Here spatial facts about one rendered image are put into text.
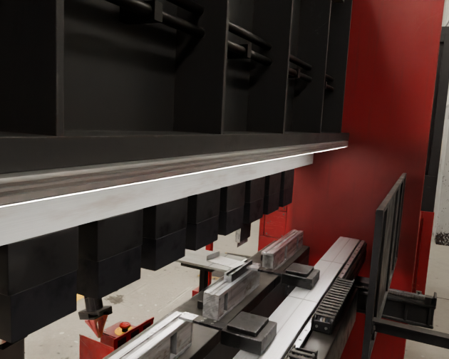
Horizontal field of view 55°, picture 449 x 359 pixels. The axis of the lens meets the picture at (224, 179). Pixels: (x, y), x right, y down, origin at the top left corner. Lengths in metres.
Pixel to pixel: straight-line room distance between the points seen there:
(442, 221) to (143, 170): 6.21
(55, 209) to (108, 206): 0.14
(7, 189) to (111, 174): 0.15
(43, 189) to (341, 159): 2.01
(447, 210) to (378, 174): 4.34
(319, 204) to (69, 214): 1.79
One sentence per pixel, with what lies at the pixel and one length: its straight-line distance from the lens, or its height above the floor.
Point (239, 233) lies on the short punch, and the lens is 1.62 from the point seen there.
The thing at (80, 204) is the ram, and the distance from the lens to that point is 0.84.
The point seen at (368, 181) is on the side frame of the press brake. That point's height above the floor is 1.27.
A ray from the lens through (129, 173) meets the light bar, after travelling 0.60.
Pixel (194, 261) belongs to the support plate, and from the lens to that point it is 1.72.
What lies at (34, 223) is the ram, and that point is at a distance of 0.78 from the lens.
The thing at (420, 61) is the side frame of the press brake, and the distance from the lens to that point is 2.37.
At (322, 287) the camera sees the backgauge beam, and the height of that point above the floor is 0.98.
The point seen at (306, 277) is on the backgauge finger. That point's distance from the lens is 1.57.
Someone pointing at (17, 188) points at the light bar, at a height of 1.47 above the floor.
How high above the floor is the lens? 1.55
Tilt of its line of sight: 8 degrees down
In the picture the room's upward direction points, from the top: 3 degrees clockwise
